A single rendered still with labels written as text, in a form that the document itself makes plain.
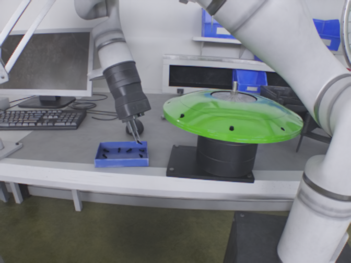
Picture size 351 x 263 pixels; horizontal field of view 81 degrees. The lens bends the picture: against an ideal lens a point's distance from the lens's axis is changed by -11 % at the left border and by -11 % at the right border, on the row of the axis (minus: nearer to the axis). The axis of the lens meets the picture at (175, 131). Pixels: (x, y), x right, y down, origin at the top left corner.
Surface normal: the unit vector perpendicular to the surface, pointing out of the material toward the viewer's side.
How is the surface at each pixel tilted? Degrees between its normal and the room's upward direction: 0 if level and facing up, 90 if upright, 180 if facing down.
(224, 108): 14
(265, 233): 0
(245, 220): 0
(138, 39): 90
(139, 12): 90
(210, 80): 90
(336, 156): 93
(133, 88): 71
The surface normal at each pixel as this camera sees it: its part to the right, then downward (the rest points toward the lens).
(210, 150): -0.69, 0.25
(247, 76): -0.04, 0.38
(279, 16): 0.13, 0.62
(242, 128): -0.01, -0.69
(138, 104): 0.73, -0.20
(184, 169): 0.04, -0.92
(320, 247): -0.29, 0.35
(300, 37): 0.41, 0.60
